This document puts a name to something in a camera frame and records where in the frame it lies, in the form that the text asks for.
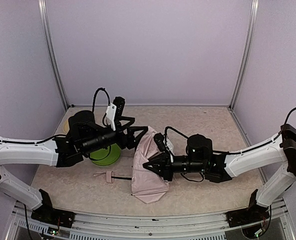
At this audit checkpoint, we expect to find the pink and black umbrella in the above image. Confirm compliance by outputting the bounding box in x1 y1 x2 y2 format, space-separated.
92 125 173 205

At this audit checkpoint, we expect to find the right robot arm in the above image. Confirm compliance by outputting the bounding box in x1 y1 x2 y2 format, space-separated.
143 124 296 211

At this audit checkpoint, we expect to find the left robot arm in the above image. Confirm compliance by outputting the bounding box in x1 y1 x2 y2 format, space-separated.
0 110 148 213

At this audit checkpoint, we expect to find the green plate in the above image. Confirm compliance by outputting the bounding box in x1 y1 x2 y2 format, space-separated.
89 144 121 166

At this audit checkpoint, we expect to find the beige plate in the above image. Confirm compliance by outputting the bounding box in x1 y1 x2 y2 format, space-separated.
62 119 69 134

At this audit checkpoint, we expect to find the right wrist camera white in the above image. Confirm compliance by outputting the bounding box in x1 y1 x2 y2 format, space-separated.
153 133 174 154

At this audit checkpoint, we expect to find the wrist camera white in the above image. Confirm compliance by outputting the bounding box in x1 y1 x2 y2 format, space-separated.
153 133 174 154
102 96 125 131

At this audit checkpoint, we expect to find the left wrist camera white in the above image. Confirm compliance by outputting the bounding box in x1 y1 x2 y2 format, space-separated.
102 96 125 131

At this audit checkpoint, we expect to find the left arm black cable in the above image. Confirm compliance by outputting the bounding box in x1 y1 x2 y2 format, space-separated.
0 87 112 146

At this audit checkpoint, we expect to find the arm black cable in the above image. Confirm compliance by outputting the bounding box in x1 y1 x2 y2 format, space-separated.
164 104 296 157
0 87 112 146

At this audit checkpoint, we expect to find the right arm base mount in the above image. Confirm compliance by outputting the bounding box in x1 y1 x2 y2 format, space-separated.
226 208 270 228

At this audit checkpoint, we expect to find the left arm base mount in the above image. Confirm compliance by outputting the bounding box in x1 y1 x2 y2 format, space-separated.
31 208 75 229

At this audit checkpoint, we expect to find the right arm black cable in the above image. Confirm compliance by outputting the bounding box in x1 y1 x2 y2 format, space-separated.
164 104 296 157

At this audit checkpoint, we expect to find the front aluminium rail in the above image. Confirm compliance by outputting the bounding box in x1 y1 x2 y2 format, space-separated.
3 199 296 240

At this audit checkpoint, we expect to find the left aluminium corner post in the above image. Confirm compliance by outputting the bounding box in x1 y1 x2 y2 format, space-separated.
38 0 69 111

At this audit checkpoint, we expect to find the aluminium corner post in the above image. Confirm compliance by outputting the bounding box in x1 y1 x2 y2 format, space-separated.
38 0 69 111
229 0 259 111

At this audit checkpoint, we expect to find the right aluminium corner post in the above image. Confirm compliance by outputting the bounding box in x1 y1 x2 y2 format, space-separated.
229 0 259 111

